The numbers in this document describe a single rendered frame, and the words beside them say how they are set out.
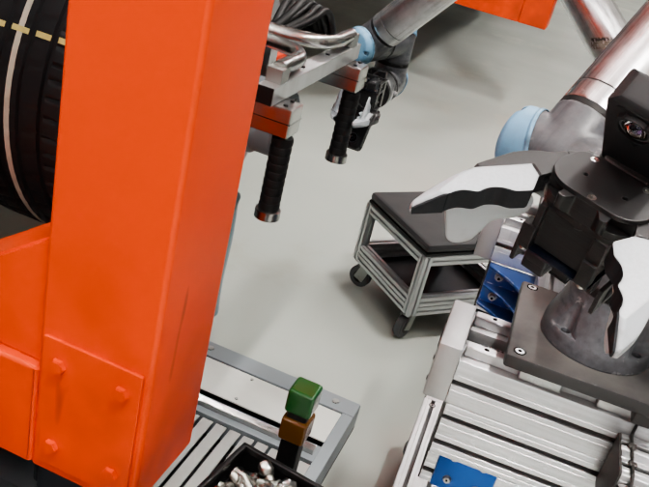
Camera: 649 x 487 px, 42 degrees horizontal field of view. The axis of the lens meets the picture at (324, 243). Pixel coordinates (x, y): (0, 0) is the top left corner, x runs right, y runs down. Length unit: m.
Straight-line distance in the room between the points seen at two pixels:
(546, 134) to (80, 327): 0.58
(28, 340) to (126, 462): 0.20
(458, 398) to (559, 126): 0.51
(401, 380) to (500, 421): 1.24
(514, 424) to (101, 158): 0.66
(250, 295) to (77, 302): 1.63
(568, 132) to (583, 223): 0.26
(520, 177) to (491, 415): 0.69
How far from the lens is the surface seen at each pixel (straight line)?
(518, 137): 0.83
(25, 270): 1.10
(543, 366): 1.12
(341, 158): 1.71
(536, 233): 0.60
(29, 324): 1.13
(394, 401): 2.36
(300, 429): 1.23
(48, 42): 1.39
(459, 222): 0.58
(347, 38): 1.61
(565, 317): 1.17
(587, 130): 0.83
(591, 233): 0.58
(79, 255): 1.02
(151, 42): 0.88
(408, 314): 2.55
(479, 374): 1.19
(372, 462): 2.15
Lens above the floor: 1.38
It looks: 27 degrees down
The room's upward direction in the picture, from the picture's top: 14 degrees clockwise
